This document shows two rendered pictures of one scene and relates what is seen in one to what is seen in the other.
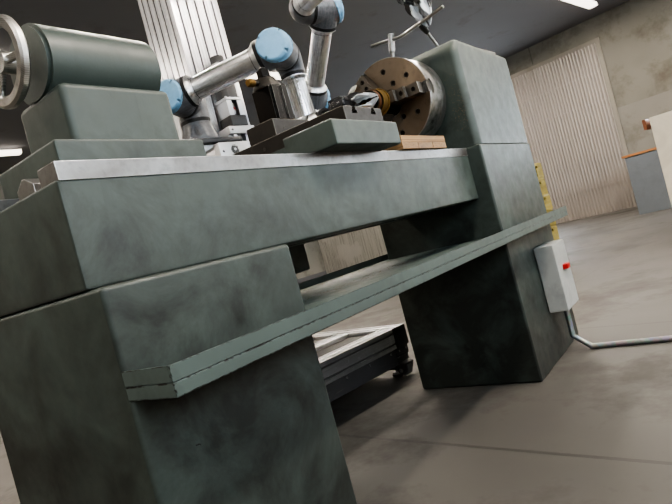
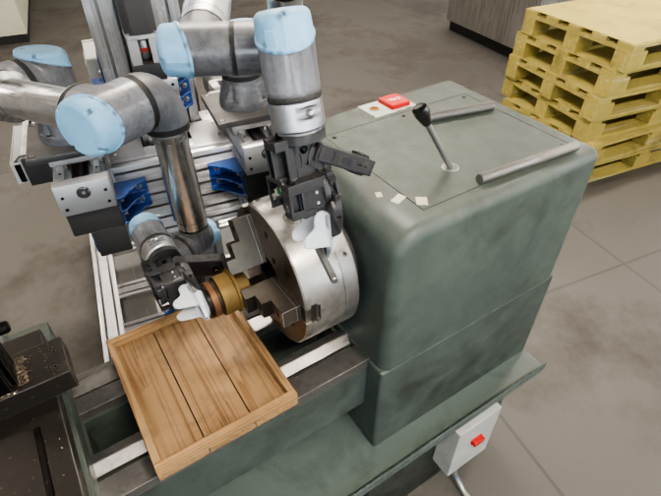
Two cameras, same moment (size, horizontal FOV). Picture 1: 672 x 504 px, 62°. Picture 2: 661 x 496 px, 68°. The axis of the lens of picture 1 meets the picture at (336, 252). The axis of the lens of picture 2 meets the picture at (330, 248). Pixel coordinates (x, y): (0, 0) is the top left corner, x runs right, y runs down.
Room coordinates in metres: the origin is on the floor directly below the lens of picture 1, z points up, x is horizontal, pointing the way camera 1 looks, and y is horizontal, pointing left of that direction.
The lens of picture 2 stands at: (1.29, -0.71, 1.80)
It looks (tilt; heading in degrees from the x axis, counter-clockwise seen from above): 40 degrees down; 21
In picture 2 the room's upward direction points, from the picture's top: straight up
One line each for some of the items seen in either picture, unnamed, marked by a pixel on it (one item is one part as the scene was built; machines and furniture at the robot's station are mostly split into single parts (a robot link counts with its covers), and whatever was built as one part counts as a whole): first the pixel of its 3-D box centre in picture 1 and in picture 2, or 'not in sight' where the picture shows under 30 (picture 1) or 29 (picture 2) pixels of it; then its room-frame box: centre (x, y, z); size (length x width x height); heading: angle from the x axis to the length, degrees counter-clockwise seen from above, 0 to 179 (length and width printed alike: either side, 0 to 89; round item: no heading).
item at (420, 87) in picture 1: (408, 92); (278, 303); (1.88, -0.37, 1.08); 0.12 x 0.11 x 0.05; 54
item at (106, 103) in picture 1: (93, 109); not in sight; (1.03, 0.36, 1.01); 0.30 x 0.20 x 0.29; 144
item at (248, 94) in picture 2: not in sight; (242, 86); (2.55, 0.05, 1.21); 0.15 x 0.15 x 0.10
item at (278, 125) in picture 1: (285, 133); (12, 384); (1.59, 0.05, 1.00); 0.20 x 0.10 x 0.05; 144
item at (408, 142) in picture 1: (376, 159); (198, 371); (1.80, -0.20, 0.89); 0.36 x 0.30 x 0.04; 54
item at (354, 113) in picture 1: (300, 142); (11, 431); (1.53, 0.02, 0.95); 0.43 x 0.18 x 0.04; 54
